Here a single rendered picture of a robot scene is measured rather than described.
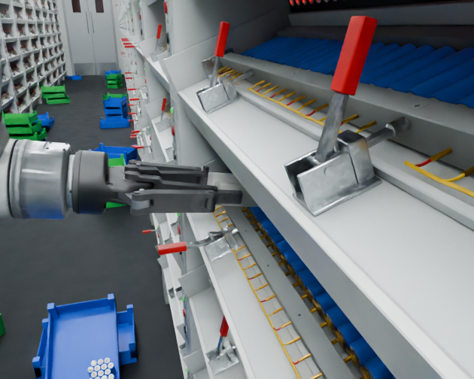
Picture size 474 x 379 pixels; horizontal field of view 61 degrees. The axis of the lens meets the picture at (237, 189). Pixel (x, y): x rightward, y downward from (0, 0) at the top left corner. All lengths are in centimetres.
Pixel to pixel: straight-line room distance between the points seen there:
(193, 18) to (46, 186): 32
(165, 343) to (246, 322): 109
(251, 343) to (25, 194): 28
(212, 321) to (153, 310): 95
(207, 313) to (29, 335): 104
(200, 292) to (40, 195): 40
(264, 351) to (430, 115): 26
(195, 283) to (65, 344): 76
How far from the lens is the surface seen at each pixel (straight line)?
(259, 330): 41
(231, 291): 47
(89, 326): 146
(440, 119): 22
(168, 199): 46
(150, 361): 146
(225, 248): 52
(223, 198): 50
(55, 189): 47
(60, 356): 144
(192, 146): 66
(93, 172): 48
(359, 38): 20
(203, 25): 64
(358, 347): 35
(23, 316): 178
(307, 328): 36
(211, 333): 70
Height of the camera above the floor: 101
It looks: 22 degrees down
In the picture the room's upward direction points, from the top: straight up
